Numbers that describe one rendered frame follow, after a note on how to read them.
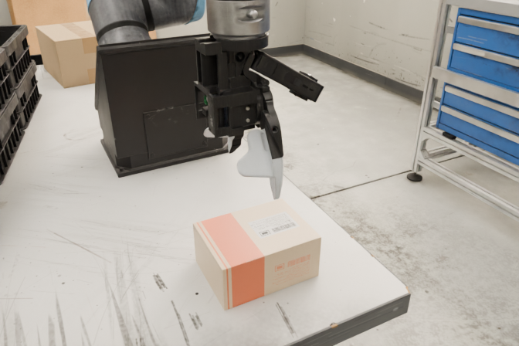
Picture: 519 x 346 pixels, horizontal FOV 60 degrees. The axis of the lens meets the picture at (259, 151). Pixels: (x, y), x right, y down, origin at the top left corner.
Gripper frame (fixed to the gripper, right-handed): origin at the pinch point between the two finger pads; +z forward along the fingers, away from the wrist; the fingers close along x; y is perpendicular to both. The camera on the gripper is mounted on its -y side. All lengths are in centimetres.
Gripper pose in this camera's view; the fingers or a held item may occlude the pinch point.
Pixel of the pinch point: (256, 174)
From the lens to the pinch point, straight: 64.0
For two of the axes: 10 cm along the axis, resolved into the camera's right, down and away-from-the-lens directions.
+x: 4.4, 4.0, -8.0
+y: -9.0, 2.0, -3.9
